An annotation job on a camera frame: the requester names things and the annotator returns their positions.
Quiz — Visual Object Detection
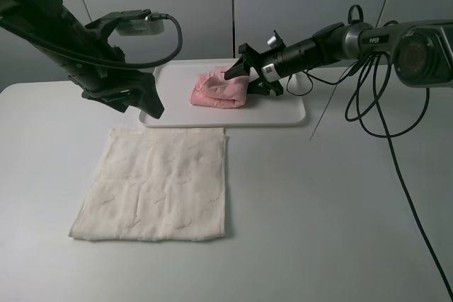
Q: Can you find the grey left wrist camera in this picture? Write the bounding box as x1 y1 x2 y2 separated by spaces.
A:
116 9 164 36

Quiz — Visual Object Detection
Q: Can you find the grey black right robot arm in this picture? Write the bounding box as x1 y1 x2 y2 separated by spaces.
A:
224 20 452 95

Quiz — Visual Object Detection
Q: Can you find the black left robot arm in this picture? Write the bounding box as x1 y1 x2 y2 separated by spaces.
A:
1 0 164 118

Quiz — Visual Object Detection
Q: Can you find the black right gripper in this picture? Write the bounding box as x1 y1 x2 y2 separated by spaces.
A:
224 43 284 96

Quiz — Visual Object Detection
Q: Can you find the cream white towel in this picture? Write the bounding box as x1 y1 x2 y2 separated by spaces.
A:
69 128 227 241

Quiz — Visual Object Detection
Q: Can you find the pink towel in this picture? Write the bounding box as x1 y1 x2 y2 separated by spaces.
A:
189 66 250 109

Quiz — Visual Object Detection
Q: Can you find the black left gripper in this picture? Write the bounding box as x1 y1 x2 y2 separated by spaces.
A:
67 62 164 119

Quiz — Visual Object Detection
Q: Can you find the white rectangular plastic tray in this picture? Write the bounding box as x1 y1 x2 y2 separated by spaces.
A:
139 59 306 128

